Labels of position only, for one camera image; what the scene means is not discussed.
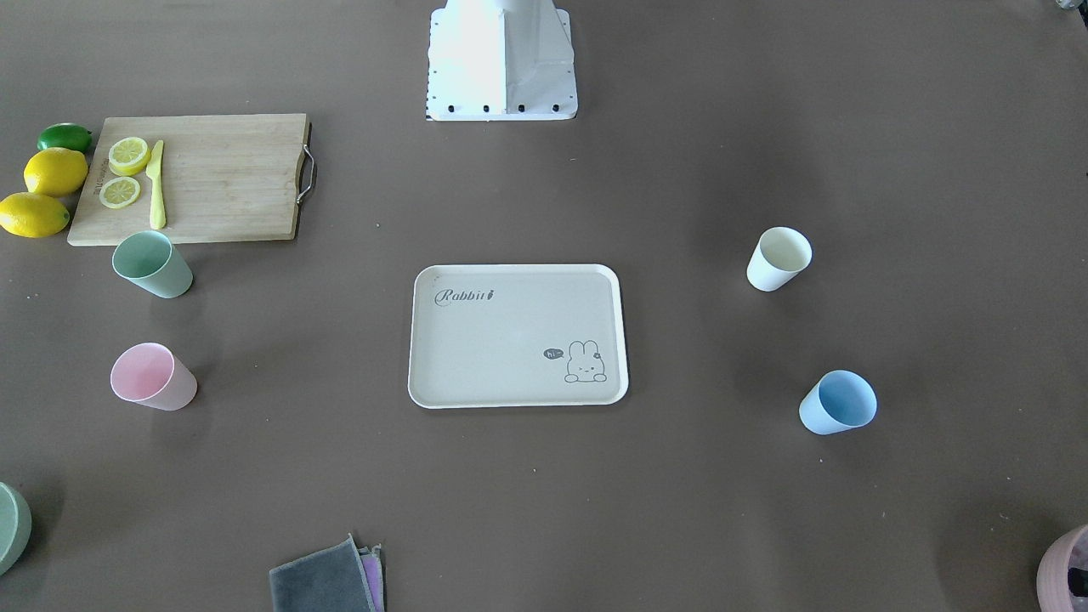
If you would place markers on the green bowl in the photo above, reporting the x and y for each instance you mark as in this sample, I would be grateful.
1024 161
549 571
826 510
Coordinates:
16 523

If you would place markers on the blue cup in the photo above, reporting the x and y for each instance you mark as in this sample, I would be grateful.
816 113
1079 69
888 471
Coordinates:
841 400

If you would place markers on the pink cup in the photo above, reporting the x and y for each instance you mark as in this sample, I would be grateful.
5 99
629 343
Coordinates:
150 374

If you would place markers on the beige rabbit tray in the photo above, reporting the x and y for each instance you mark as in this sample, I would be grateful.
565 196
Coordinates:
497 335

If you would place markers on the lemon slice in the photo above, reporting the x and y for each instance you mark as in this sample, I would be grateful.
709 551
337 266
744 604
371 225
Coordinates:
129 156
119 192

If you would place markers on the green lime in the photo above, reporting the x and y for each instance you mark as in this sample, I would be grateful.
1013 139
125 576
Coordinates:
69 136

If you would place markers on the cream cup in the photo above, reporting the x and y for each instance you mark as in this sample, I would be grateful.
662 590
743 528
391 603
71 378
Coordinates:
780 254

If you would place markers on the purple cloth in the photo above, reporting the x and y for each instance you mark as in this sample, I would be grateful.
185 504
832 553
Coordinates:
371 559

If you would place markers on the green cup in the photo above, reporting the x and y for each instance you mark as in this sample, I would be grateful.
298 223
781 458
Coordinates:
149 260

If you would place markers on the wooden cutting board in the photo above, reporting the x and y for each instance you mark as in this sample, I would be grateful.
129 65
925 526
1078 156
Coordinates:
225 178

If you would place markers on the pink bowl with ice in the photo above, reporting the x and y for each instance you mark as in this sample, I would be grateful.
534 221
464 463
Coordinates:
1060 580

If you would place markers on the whole lemon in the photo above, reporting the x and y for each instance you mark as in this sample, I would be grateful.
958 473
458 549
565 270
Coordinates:
55 172
33 215

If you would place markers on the grey folded cloth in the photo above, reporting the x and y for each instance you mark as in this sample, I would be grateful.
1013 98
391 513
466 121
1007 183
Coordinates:
329 580

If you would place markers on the yellow plastic knife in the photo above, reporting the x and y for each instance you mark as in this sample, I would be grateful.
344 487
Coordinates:
157 209

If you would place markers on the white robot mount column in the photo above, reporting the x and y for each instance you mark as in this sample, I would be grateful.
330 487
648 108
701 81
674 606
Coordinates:
500 61

